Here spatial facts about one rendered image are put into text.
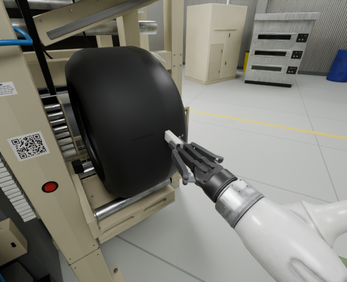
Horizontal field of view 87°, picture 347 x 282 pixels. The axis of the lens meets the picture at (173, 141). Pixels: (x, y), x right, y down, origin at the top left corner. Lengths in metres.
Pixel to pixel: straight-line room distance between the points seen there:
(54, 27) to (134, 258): 1.52
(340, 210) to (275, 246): 0.21
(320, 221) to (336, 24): 8.31
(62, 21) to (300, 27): 5.79
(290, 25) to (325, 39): 2.62
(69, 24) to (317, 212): 1.03
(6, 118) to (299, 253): 0.67
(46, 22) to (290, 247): 1.01
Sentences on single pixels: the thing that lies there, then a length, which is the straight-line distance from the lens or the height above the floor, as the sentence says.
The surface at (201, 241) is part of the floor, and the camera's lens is 1.74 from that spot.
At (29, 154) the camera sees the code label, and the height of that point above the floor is 1.20.
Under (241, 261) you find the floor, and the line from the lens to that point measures 1.74.
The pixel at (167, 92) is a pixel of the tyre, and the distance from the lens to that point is 0.56.
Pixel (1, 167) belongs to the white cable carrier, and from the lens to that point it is 0.70.
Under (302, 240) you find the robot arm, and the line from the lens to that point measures 0.37.
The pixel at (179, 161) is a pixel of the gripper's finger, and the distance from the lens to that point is 0.44.
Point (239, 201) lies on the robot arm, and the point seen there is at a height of 1.23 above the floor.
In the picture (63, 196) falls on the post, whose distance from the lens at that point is 0.77.
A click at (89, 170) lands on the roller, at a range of 0.99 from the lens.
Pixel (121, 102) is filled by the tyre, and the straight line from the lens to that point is 0.50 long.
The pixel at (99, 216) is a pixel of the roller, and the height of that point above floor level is 0.91.
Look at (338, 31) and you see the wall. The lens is 8.69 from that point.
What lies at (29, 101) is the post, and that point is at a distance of 0.61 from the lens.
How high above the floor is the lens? 1.50
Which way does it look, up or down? 32 degrees down
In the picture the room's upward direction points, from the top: straight up
